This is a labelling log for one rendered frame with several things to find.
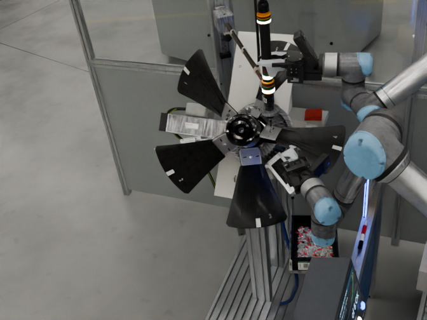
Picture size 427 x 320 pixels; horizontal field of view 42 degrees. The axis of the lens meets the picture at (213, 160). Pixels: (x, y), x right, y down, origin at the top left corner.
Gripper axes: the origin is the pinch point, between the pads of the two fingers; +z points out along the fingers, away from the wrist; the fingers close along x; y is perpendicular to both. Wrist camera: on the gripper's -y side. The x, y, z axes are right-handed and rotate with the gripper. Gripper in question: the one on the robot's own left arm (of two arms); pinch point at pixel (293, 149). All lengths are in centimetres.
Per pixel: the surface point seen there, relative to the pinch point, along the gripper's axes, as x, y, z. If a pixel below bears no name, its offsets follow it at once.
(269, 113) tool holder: -11.8, 4.0, 8.2
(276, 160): 11.9, 3.9, 11.3
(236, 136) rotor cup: -4.0, 16.6, 12.5
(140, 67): 16, 40, 126
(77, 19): -13, 63, 144
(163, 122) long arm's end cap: 3, 39, 46
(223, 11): -23, -1, 75
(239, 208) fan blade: 15.8, 24.0, -2.3
